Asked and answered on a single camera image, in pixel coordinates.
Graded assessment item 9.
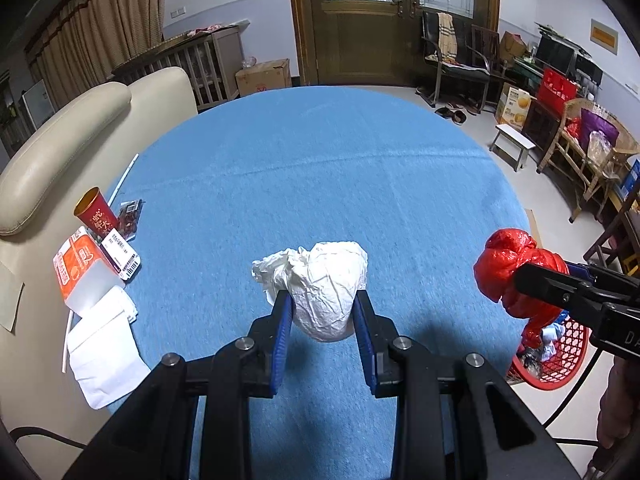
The beige curtain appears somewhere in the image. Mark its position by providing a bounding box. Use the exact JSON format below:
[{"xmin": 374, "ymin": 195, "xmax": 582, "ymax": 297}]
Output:
[{"xmin": 25, "ymin": 0, "xmax": 168, "ymax": 106}]

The clear plastic bag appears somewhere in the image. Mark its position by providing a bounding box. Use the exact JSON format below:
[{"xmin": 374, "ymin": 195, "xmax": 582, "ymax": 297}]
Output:
[{"xmin": 586, "ymin": 130, "xmax": 621, "ymax": 166}]

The black cable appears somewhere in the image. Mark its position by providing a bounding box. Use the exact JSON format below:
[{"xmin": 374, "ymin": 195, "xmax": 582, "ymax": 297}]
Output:
[
  {"xmin": 542, "ymin": 347, "xmax": 608, "ymax": 448},
  {"xmin": 9, "ymin": 425, "xmax": 88, "ymax": 451}
]

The white paper ball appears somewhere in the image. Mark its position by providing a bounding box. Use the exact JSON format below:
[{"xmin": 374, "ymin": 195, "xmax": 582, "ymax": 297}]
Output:
[{"xmin": 251, "ymin": 241, "xmax": 369, "ymax": 343}]

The brown wooden chair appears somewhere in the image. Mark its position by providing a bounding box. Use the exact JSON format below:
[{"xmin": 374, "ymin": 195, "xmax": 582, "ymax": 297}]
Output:
[{"xmin": 584, "ymin": 195, "xmax": 640, "ymax": 278}]

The red paper cup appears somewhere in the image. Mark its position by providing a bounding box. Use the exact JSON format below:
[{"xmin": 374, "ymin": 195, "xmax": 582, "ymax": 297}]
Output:
[{"xmin": 73, "ymin": 186, "xmax": 121, "ymax": 233}]

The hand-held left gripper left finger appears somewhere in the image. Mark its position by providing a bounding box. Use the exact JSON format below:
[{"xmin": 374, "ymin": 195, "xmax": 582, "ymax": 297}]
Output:
[{"xmin": 65, "ymin": 290, "xmax": 295, "ymax": 480}]

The wicker chair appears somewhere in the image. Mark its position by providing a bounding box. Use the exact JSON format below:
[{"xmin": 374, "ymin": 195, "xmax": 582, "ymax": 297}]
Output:
[{"xmin": 537, "ymin": 97, "xmax": 640, "ymax": 223}]

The dark snack wrapper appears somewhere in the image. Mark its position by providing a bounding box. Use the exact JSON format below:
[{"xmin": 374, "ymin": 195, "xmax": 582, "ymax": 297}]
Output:
[{"xmin": 118, "ymin": 199, "xmax": 146, "ymax": 241}]

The beige paper sheet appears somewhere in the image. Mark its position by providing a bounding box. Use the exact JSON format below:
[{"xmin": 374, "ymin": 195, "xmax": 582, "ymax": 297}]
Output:
[{"xmin": 0, "ymin": 264, "xmax": 25, "ymax": 332}]

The black metal chair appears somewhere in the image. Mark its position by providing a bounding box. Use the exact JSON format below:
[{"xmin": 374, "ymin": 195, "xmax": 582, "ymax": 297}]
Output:
[{"xmin": 417, "ymin": 10, "xmax": 493, "ymax": 113}]

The dark wooden side table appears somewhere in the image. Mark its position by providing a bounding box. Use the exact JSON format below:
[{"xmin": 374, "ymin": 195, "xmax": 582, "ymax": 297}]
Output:
[{"xmin": 525, "ymin": 100, "xmax": 563, "ymax": 153}]

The black monitor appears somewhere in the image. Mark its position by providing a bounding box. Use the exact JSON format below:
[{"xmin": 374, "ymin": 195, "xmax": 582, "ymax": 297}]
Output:
[{"xmin": 535, "ymin": 32, "xmax": 606, "ymax": 81}]

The white stool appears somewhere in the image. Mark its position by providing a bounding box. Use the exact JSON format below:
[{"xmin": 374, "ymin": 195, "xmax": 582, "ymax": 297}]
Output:
[{"xmin": 489, "ymin": 124, "xmax": 536, "ymax": 172}]

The small white labelled box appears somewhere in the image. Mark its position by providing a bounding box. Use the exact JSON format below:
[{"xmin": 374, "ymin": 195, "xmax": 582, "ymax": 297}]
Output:
[{"xmin": 100, "ymin": 227, "xmax": 142, "ymax": 281}]

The red plastic basket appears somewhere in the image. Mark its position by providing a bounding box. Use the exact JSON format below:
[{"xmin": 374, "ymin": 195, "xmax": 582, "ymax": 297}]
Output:
[{"xmin": 507, "ymin": 310, "xmax": 591, "ymax": 391}]

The blue tablecloth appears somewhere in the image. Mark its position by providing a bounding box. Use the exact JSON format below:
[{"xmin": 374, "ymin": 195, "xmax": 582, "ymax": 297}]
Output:
[{"xmin": 102, "ymin": 85, "xmax": 532, "ymax": 480}]

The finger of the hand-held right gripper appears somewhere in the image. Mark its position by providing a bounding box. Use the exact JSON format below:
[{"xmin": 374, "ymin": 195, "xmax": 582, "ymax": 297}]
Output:
[
  {"xmin": 514, "ymin": 261, "xmax": 607, "ymax": 330},
  {"xmin": 564, "ymin": 260, "xmax": 621, "ymax": 291}
]

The person's right hand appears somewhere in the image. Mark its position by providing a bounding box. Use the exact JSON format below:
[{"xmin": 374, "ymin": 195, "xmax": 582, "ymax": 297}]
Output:
[{"xmin": 596, "ymin": 355, "xmax": 640, "ymax": 453}]

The dark wooden display cabinet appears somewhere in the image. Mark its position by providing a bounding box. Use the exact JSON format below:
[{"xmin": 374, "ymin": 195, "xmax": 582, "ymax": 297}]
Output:
[{"xmin": 0, "ymin": 67, "xmax": 23, "ymax": 156}]

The yellow wall notice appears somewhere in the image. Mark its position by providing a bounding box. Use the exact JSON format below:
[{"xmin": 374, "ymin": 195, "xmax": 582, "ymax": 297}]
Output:
[{"xmin": 590, "ymin": 19, "xmax": 620, "ymax": 54}]

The beige leather sofa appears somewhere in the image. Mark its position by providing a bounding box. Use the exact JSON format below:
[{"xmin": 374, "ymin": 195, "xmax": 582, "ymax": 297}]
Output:
[{"xmin": 0, "ymin": 66, "xmax": 199, "ymax": 461}]

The wooden crib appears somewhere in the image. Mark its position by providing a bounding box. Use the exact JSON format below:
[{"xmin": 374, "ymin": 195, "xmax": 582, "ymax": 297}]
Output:
[{"xmin": 111, "ymin": 24, "xmax": 246, "ymax": 111}]

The red gift bag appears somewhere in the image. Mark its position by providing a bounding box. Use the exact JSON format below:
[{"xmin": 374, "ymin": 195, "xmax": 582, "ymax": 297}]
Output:
[{"xmin": 536, "ymin": 67, "xmax": 578, "ymax": 108}]

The wooden double door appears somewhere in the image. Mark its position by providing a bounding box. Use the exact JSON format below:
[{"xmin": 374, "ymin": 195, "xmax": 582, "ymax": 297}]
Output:
[{"xmin": 286, "ymin": 0, "xmax": 501, "ymax": 88}]

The orange white tissue pack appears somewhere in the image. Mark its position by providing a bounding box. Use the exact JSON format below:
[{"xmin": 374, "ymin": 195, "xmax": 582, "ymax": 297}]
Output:
[{"xmin": 52, "ymin": 226, "xmax": 113, "ymax": 313}]

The purple cushion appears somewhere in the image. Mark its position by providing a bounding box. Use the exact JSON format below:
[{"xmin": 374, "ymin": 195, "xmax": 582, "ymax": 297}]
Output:
[{"xmin": 580, "ymin": 109, "xmax": 620, "ymax": 153}]

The dark wooden armchair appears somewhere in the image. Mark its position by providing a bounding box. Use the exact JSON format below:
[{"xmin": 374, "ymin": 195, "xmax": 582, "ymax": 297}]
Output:
[{"xmin": 470, "ymin": 25, "xmax": 516, "ymax": 81}]

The striped scarf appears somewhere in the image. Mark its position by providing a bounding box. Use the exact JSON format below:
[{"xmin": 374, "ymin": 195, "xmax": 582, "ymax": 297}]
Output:
[{"xmin": 437, "ymin": 12, "xmax": 458, "ymax": 56}]

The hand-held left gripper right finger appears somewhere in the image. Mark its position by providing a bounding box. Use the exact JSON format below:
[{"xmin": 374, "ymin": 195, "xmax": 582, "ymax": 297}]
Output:
[{"xmin": 352, "ymin": 290, "xmax": 566, "ymax": 480}]

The red plastic bag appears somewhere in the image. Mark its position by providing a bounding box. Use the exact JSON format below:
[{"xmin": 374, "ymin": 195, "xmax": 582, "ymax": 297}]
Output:
[{"xmin": 473, "ymin": 228, "xmax": 571, "ymax": 356}]

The black plastic bag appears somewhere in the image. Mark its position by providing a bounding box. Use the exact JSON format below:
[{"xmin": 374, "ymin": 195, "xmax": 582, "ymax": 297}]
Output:
[{"xmin": 520, "ymin": 347, "xmax": 546, "ymax": 376}]

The yellow white carton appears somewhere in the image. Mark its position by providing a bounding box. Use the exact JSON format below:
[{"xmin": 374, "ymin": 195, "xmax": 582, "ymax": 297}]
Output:
[{"xmin": 495, "ymin": 85, "xmax": 537, "ymax": 130}]

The white standing appliance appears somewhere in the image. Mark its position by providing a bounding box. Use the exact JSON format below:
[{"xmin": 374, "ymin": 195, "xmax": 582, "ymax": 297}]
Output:
[{"xmin": 20, "ymin": 79, "xmax": 56, "ymax": 131}]

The white folded tissue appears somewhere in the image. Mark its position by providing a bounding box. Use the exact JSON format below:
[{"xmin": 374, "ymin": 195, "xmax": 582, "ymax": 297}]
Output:
[{"xmin": 75, "ymin": 285, "xmax": 139, "ymax": 333}]

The open brown cardboard box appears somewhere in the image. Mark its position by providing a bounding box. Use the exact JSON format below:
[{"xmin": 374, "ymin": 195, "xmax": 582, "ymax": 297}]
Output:
[{"xmin": 500, "ymin": 31, "xmax": 528, "ymax": 61}]

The white paper sheet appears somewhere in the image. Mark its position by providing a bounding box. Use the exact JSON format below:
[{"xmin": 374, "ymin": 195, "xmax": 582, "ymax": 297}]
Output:
[{"xmin": 66, "ymin": 312, "xmax": 152, "ymax": 410}]

